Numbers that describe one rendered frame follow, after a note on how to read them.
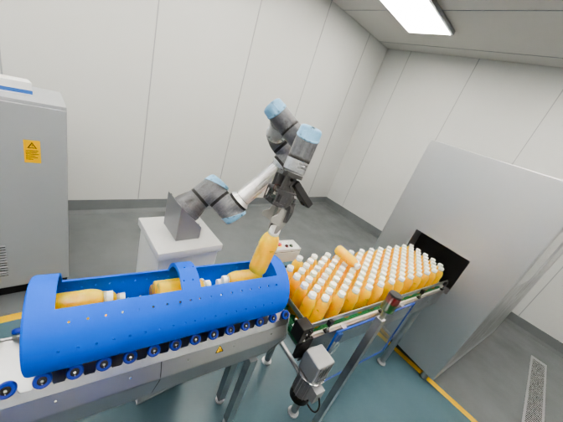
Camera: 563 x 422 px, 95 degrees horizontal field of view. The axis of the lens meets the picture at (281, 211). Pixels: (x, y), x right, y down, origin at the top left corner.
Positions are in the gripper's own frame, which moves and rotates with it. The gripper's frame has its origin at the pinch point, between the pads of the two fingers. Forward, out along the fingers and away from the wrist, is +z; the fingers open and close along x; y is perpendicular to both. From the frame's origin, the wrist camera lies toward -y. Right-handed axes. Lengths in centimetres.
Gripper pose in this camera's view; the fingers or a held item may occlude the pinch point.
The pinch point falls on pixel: (275, 228)
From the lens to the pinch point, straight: 90.0
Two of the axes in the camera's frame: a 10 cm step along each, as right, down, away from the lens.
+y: -7.7, -2.0, -6.0
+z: -3.9, 9.0, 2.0
